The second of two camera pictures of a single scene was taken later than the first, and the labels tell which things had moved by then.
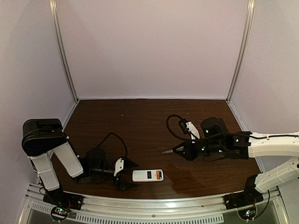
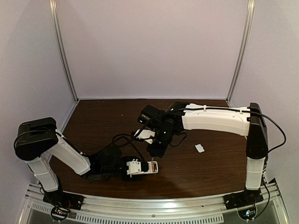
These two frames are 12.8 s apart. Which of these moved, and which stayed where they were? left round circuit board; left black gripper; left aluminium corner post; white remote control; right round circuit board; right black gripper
Moved: white remote control; left black gripper; right black gripper
Stayed: left aluminium corner post; right round circuit board; left round circuit board
